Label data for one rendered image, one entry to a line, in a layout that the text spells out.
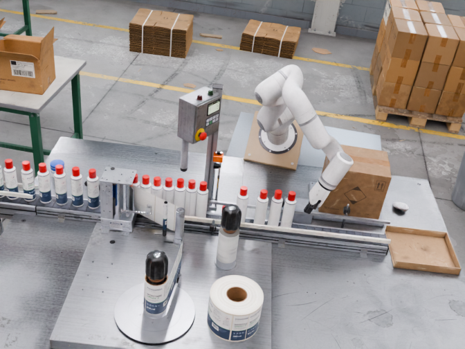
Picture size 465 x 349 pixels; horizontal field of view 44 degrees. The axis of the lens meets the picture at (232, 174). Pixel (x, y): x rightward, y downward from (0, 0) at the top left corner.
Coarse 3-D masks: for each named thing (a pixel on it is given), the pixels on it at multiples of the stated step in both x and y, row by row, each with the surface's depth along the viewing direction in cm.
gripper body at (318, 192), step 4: (316, 184) 259; (320, 184) 253; (312, 188) 262; (316, 188) 257; (320, 188) 253; (324, 188) 253; (312, 192) 260; (316, 192) 255; (320, 192) 253; (324, 192) 252; (328, 192) 253; (312, 196) 258; (316, 196) 254; (320, 196) 253; (324, 196) 253; (312, 200) 256; (316, 200) 255; (324, 200) 255; (312, 204) 256; (320, 204) 256
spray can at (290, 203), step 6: (294, 192) 261; (288, 198) 261; (294, 198) 260; (288, 204) 261; (294, 204) 261; (288, 210) 263; (294, 210) 264; (282, 216) 267; (288, 216) 264; (282, 222) 268; (288, 222) 267
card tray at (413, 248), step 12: (396, 228) 283; (408, 228) 283; (396, 240) 280; (408, 240) 280; (420, 240) 281; (432, 240) 282; (444, 240) 283; (396, 252) 272; (408, 252) 273; (420, 252) 274; (432, 252) 275; (444, 252) 276; (396, 264) 263; (408, 264) 262; (420, 264) 262; (432, 264) 268; (444, 264) 269; (456, 264) 267
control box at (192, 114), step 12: (192, 96) 243; (204, 96) 244; (216, 96) 246; (180, 108) 243; (192, 108) 238; (204, 108) 242; (180, 120) 246; (192, 120) 241; (204, 120) 246; (180, 132) 249; (192, 132) 244
